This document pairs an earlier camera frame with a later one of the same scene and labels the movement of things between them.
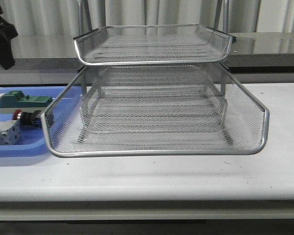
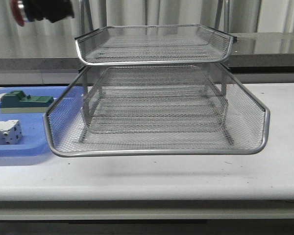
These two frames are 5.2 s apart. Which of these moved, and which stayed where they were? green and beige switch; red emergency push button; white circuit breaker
Moved: red emergency push button
Stayed: white circuit breaker; green and beige switch
